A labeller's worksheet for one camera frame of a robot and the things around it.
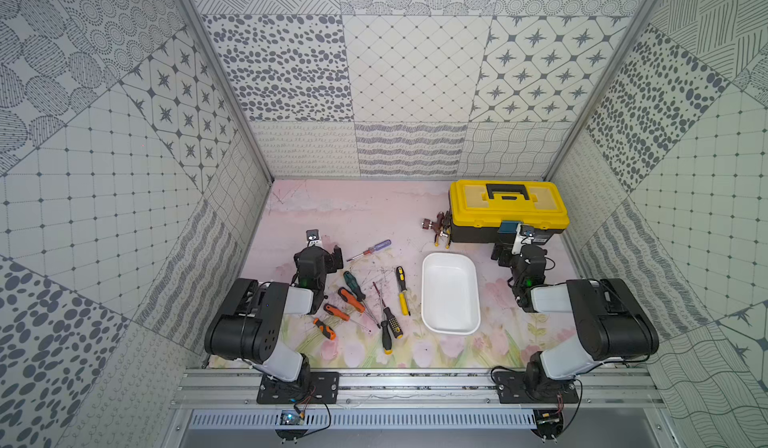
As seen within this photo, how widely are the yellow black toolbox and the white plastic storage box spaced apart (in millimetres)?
91

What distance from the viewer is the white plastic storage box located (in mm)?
851

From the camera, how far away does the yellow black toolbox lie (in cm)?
92
